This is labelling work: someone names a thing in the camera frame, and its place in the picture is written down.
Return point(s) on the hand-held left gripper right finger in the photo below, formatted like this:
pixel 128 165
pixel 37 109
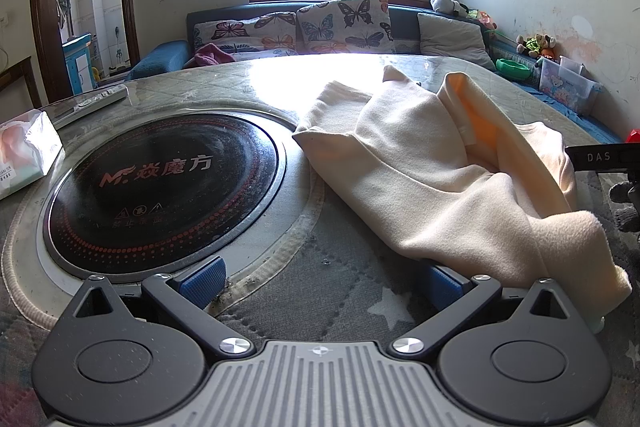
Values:
pixel 442 287

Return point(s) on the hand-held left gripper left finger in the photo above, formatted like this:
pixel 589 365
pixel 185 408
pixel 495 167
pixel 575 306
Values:
pixel 202 284

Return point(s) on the cream fleece garment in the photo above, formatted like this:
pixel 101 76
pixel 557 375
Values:
pixel 425 187

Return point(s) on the person's right hand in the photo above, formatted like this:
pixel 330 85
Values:
pixel 625 207

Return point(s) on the red toy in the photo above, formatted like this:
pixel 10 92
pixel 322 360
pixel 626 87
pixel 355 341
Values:
pixel 634 136

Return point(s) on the clear plastic storage box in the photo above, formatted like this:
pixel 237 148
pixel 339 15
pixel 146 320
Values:
pixel 567 87

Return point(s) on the grey quilted table cover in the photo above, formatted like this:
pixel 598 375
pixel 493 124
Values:
pixel 350 292

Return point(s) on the black round induction cooktop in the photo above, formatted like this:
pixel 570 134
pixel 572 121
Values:
pixel 160 192

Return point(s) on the green bowl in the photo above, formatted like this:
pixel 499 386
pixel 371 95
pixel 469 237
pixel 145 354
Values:
pixel 512 68

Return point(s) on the brown and green plush toys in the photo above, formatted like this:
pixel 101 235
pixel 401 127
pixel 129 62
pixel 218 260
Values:
pixel 537 46

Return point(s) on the colourful toy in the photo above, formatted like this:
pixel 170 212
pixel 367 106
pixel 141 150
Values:
pixel 484 21

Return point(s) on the grey cushion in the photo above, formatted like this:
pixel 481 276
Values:
pixel 450 39

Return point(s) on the white remote control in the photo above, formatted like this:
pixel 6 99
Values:
pixel 85 104

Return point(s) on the tissue pack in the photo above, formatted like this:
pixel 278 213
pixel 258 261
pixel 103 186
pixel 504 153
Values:
pixel 25 157

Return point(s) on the panda plush toy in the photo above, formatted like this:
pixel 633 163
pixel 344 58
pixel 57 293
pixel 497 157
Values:
pixel 445 2

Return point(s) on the pink cloth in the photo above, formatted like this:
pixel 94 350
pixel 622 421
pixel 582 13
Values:
pixel 212 56

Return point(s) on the blue corner sofa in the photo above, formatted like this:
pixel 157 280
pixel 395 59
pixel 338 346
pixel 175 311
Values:
pixel 160 57

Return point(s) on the flat butterfly print cushion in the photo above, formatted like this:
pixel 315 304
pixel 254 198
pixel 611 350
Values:
pixel 265 49

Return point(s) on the blue cabinet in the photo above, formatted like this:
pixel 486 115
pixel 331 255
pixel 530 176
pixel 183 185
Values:
pixel 77 64

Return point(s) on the long butterfly print cushion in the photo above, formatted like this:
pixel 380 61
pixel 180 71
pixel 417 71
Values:
pixel 235 29

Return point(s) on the wooden chair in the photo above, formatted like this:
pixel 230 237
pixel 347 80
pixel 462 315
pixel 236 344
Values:
pixel 20 79

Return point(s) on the large butterfly print cushion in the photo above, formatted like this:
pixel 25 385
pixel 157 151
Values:
pixel 345 22

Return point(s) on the hanging towel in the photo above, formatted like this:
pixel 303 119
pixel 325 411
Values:
pixel 63 2

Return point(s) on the dark wooden door frame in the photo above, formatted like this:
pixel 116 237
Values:
pixel 42 7

